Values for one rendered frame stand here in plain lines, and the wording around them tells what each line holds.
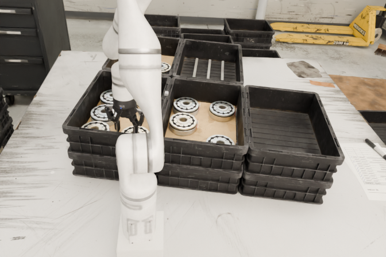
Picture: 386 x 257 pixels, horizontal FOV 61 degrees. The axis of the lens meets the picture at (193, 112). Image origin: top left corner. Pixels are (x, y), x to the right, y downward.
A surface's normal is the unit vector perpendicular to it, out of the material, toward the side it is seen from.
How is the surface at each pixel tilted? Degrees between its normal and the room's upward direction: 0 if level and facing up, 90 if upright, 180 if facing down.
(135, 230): 90
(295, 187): 90
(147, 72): 68
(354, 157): 0
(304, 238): 0
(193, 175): 90
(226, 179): 90
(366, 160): 0
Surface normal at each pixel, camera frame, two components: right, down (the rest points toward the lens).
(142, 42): 0.32, 0.12
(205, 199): 0.07, -0.81
